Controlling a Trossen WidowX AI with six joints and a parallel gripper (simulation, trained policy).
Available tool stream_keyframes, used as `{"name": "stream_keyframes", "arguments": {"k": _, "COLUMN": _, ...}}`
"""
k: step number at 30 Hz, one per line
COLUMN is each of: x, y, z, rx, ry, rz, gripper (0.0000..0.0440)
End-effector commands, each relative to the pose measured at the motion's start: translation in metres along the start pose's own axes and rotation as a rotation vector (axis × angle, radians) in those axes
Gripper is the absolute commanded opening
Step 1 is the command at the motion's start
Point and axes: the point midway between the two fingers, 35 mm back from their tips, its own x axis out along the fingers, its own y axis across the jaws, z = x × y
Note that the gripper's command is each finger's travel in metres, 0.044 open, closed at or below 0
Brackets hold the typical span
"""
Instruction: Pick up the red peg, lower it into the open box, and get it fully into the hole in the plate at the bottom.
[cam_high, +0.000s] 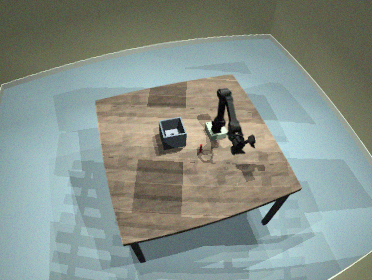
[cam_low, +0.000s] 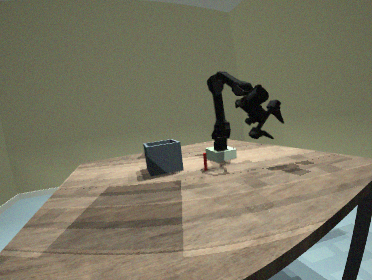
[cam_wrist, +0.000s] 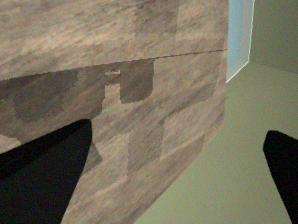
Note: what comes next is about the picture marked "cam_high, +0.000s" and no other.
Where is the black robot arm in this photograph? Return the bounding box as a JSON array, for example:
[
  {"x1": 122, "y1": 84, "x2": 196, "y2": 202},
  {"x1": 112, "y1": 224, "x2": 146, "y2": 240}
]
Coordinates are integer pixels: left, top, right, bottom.
[{"x1": 211, "y1": 88, "x2": 244, "y2": 151}]

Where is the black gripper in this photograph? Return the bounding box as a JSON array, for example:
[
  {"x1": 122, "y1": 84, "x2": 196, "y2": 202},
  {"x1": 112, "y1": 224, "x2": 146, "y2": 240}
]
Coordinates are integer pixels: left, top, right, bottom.
[{"x1": 230, "y1": 134, "x2": 256, "y2": 155}]

